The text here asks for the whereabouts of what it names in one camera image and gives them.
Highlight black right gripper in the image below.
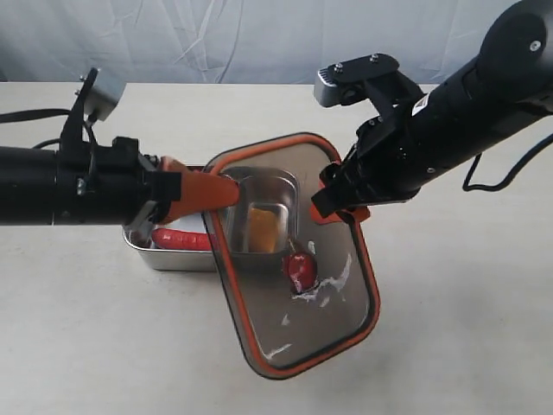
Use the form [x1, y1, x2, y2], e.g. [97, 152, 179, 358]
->
[308, 103, 432, 225]

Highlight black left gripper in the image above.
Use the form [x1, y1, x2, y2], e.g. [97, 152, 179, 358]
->
[54, 137, 239, 225]

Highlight red sausage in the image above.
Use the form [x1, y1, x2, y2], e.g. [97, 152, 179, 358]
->
[151, 228, 211, 251]

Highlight steel two-compartment lunch box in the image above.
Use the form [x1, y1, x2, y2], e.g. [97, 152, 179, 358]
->
[123, 166, 299, 272]

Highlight yellow cheese wedge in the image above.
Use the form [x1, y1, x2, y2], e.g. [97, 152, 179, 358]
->
[247, 207, 279, 253]

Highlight smoked lid with orange seal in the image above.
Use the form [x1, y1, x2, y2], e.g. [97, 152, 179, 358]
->
[203, 133, 380, 380]

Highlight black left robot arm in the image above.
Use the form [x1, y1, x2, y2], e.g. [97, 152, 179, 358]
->
[1, 137, 239, 228]

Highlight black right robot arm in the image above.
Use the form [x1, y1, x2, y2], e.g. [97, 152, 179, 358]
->
[312, 1, 552, 218]

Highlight grey backdrop cloth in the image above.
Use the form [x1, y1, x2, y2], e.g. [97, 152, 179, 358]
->
[1, 1, 508, 84]

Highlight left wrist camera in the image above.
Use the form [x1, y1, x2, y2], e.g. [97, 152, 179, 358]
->
[60, 67, 127, 150]

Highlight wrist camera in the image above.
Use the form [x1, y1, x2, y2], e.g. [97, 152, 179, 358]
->
[60, 67, 127, 150]
[313, 53, 399, 108]

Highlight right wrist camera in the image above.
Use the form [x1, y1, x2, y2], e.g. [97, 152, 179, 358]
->
[313, 53, 399, 108]

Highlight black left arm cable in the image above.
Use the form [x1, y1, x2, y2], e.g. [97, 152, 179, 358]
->
[0, 107, 73, 150]

